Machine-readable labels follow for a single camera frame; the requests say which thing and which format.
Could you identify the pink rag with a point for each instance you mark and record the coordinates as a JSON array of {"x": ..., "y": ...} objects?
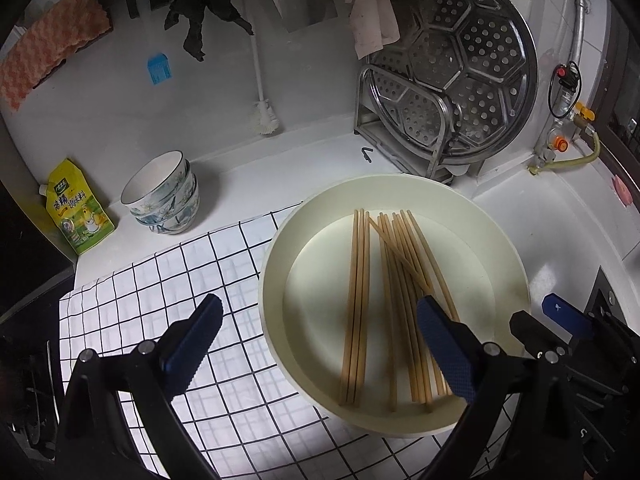
[{"x": 370, "y": 15}]

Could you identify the bundle of wooden chopsticks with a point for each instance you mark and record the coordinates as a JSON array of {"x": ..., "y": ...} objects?
[{"x": 357, "y": 285}]

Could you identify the red knob gas valve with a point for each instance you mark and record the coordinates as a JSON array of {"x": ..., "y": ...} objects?
[{"x": 567, "y": 77}]

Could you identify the cream round basin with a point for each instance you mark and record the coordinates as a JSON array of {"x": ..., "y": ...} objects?
[{"x": 320, "y": 285}]

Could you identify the white bottle brush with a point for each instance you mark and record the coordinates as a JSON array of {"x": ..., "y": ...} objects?
[{"x": 265, "y": 120}]

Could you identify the dark window frame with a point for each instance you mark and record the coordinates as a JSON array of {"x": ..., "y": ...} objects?
[{"x": 620, "y": 100}]

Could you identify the pink soft pad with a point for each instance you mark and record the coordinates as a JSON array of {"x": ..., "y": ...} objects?
[{"x": 622, "y": 190}]

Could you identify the perforated steel steamer tray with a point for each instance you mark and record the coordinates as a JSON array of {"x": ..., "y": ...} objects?
[{"x": 475, "y": 45}]

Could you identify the small black hex key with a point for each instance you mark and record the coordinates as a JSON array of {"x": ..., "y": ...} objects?
[{"x": 368, "y": 155}]

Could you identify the black rag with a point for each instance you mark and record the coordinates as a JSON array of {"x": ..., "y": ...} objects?
[{"x": 200, "y": 15}]

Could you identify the orange checked dishcloth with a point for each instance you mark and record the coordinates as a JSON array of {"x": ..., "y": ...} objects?
[{"x": 50, "y": 45}]

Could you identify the white black checked cloth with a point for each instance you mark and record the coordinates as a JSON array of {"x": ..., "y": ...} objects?
[{"x": 150, "y": 285}]

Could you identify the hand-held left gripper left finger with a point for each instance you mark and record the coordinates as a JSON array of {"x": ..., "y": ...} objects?
[{"x": 200, "y": 340}]

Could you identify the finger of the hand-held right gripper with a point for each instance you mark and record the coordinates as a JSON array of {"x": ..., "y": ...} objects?
[
  {"x": 530, "y": 330},
  {"x": 565, "y": 312}
]

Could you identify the dark panel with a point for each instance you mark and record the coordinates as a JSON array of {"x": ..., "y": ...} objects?
[{"x": 30, "y": 260}]

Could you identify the metal gas pipe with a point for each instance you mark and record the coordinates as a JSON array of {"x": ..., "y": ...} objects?
[{"x": 577, "y": 35}]

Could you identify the small blue brush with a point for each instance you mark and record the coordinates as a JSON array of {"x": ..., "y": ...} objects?
[{"x": 158, "y": 67}]

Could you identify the yellow green seasoning pouch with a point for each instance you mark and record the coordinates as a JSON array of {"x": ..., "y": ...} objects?
[{"x": 80, "y": 215}]

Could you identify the black gas stove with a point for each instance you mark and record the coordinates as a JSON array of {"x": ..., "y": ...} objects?
[{"x": 30, "y": 390}]

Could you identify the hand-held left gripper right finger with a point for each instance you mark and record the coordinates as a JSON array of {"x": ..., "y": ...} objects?
[{"x": 445, "y": 345}]

